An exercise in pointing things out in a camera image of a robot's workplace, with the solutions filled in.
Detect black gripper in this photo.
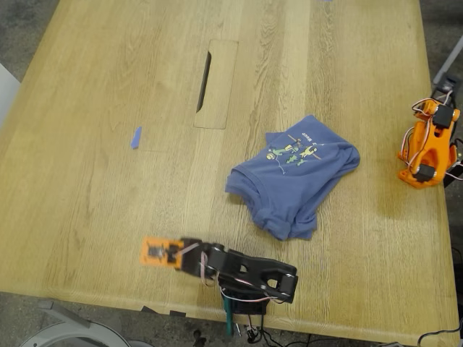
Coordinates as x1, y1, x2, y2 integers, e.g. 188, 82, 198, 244
175, 236, 213, 278

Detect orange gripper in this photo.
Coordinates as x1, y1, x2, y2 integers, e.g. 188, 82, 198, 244
412, 98, 461, 127

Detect blue printed T-shirt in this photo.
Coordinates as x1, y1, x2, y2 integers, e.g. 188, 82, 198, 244
224, 114, 362, 242

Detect white metal leg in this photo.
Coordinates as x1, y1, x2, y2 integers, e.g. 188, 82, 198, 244
432, 35, 463, 86

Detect teal table clamp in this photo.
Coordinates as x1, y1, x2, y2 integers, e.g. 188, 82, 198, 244
223, 298, 236, 336

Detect black table clamp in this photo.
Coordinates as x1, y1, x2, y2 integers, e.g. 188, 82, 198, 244
441, 137, 463, 189

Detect small blue tape strip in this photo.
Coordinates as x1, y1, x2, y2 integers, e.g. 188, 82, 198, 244
129, 126, 143, 150

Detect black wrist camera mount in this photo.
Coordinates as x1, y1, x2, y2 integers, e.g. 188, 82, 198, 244
432, 74, 459, 95

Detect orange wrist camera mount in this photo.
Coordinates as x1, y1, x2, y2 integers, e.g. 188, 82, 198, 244
138, 235, 184, 269

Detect orange perforated base plate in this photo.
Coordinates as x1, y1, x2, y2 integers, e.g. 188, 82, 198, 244
397, 169, 446, 189

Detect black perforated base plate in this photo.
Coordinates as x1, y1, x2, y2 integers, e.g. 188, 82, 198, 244
221, 288, 268, 316

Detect black camera cable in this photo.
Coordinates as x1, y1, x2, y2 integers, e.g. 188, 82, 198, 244
244, 314, 315, 347

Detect black power cable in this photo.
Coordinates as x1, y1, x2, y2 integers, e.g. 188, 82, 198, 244
417, 317, 463, 346

